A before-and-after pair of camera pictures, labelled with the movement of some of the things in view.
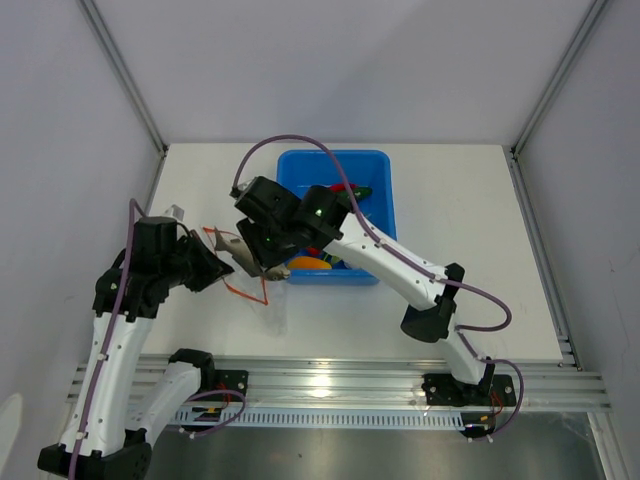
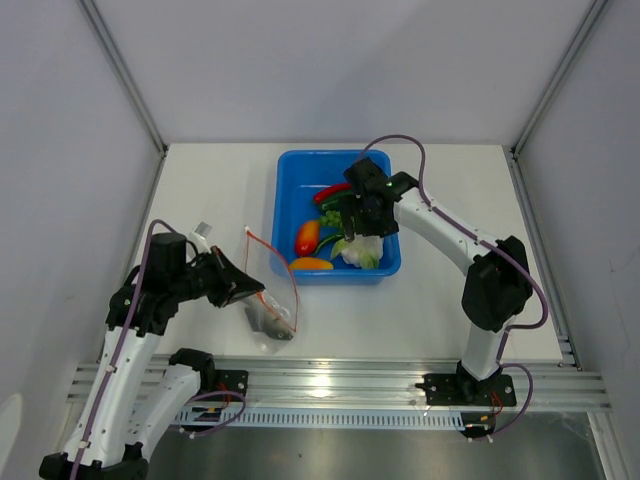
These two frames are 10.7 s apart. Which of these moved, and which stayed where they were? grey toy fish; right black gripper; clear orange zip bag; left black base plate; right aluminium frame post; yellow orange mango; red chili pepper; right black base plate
Moved: clear orange zip bag; grey toy fish; right black gripper
Stayed: right black base plate; red chili pepper; right aluminium frame post; left black base plate; yellow orange mango
